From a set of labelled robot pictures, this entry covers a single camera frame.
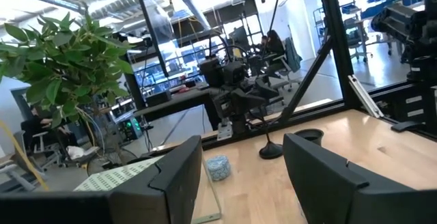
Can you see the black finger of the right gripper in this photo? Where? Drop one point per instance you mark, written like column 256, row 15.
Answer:
column 269, row 89
column 252, row 99

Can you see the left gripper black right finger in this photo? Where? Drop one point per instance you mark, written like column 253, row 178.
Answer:
column 324, row 183

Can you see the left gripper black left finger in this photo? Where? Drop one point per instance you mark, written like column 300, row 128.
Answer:
column 170, row 183

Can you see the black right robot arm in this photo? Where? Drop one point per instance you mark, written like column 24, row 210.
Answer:
column 209, row 72

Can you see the office chair with draped jacket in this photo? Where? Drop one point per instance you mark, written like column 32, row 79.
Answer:
column 292, row 60

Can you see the person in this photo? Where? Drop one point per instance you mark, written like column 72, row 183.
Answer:
column 274, row 50
column 37, row 125

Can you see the black desk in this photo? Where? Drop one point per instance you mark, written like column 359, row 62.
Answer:
column 177, row 102

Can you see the pale green perforated metal shelf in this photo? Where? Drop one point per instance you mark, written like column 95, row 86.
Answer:
column 112, row 178

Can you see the device with green light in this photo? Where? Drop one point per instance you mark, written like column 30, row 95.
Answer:
column 131, row 127

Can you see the silver aluminium extrusion bar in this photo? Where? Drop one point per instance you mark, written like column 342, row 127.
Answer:
column 365, row 96

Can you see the black office chair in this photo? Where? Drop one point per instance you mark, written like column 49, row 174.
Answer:
column 355, row 41

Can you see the white bag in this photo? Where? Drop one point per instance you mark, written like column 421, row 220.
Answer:
column 75, row 152

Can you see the black flat clamp piece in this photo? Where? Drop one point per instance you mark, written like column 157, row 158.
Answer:
column 406, row 126

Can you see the black box with white labels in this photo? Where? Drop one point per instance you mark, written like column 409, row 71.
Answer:
column 414, row 106

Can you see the grey office chair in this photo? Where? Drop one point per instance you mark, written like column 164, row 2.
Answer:
column 37, row 149

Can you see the green leafy potted tree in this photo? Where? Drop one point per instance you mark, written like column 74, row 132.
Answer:
column 68, row 63

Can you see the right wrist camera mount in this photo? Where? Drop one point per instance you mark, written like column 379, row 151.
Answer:
column 233, row 73

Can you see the black station frame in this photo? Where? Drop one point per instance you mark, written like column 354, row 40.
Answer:
column 336, row 46

